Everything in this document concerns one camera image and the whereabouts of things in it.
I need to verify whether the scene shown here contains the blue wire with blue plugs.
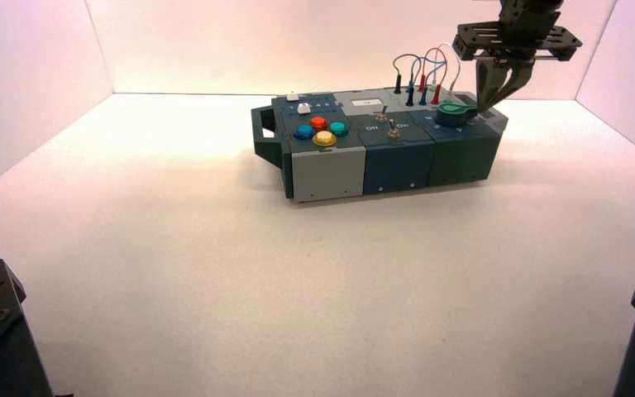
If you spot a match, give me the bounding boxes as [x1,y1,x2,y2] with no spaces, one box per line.
[406,58,448,108]

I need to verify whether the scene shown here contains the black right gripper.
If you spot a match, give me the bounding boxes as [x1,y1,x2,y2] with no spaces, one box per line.
[453,21,583,115]

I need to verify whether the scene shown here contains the red wire with red plugs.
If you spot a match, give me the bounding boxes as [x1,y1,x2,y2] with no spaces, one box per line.
[419,48,450,106]

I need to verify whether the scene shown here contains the green rotary knob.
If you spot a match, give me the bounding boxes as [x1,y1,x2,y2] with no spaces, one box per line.
[435,101,479,129]

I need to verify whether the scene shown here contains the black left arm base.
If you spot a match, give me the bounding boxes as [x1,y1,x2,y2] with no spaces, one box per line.
[0,257,55,397]

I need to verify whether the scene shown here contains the white wire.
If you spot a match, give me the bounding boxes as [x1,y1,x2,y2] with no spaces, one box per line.
[440,42,462,94]

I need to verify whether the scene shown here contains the blue grey control box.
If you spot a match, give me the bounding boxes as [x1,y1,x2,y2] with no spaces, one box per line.
[251,90,510,205]

